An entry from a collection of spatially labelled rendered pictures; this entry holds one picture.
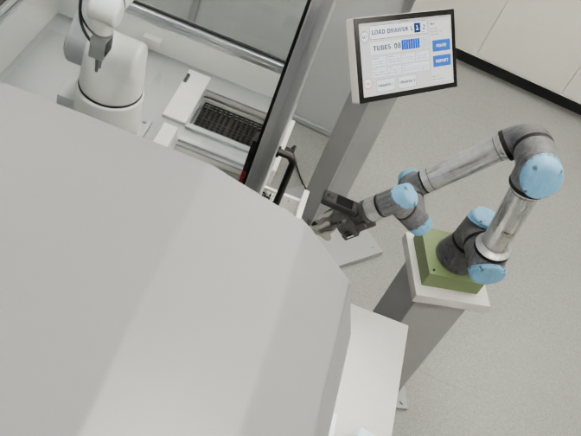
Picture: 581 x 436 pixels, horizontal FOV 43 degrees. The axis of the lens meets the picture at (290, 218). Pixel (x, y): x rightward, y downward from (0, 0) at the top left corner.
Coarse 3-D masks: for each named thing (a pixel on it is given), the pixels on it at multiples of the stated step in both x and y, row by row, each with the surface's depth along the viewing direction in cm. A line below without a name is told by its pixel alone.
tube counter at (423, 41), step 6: (420, 36) 290; (426, 36) 292; (396, 42) 284; (402, 42) 286; (408, 42) 287; (414, 42) 289; (420, 42) 291; (426, 42) 293; (396, 48) 284; (402, 48) 286; (408, 48) 288; (414, 48) 290
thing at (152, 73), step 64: (0, 0) 148; (64, 0) 145; (128, 0) 141; (192, 0) 138; (256, 0) 135; (0, 64) 160; (64, 64) 156; (128, 64) 152; (192, 64) 148; (256, 64) 144; (128, 128) 164; (192, 128) 159; (256, 128) 155
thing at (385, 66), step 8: (376, 56) 280; (384, 56) 282; (392, 56) 284; (400, 56) 286; (408, 56) 288; (416, 56) 291; (424, 56) 293; (376, 64) 280; (384, 64) 282; (392, 64) 284; (400, 64) 287; (408, 64) 289; (416, 64) 291; (424, 64) 294; (376, 72) 281; (384, 72) 283; (392, 72) 285; (400, 72) 287; (408, 72) 290
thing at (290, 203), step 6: (270, 192) 246; (276, 192) 245; (282, 198) 246; (288, 198) 246; (294, 198) 245; (282, 204) 248; (288, 204) 248; (294, 204) 247; (288, 210) 249; (294, 210) 249
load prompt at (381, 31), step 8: (384, 24) 279; (392, 24) 281; (400, 24) 284; (408, 24) 286; (416, 24) 288; (424, 24) 290; (376, 32) 278; (384, 32) 280; (392, 32) 282; (400, 32) 284; (408, 32) 287; (416, 32) 289; (424, 32) 291
